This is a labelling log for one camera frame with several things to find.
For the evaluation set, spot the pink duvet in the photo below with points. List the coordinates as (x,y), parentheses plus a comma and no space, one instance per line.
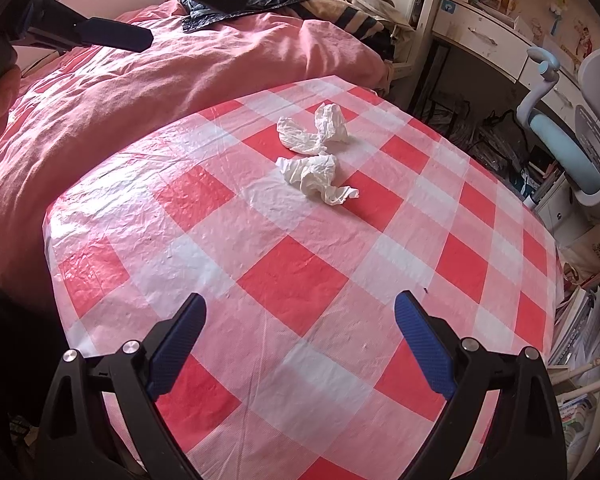
(130,95)

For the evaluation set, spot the grey blue office chair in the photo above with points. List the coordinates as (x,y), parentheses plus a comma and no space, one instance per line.
(565,145)

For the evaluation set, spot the pile of wrapped magazines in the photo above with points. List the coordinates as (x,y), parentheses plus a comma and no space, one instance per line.
(485,145)

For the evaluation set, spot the beige black striped cloth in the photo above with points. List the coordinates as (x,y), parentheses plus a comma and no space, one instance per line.
(350,17)

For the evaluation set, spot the white desk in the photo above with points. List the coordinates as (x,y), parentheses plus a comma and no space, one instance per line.
(485,45)

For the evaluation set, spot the white tree print tote bag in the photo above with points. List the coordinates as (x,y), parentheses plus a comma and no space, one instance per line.
(590,255)

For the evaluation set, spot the person's left hand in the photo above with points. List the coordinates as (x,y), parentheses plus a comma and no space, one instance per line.
(2,100)

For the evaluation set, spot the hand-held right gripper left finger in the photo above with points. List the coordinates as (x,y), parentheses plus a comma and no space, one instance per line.
(177,345)

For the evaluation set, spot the shiny black plastic bag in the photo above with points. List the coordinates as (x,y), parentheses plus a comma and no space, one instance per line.
(260,0)

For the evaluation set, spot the black picture frame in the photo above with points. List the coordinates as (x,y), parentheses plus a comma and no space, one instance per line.
(430,80)

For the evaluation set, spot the white tissue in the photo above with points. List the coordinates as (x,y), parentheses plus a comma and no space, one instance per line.
(305,140)
(310,170)

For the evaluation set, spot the stack of papers and folders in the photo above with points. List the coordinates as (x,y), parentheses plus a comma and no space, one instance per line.
(577,320)

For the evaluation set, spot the white book rack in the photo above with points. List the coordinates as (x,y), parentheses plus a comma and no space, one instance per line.
(580,365)

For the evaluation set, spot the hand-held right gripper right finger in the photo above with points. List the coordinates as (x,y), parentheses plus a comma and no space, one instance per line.
(425,347)

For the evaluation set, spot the white drawer cabinet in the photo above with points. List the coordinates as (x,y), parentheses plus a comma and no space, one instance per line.
(560,215)

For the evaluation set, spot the red white checkered tablecloth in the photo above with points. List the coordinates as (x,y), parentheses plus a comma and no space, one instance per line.
(305,270)

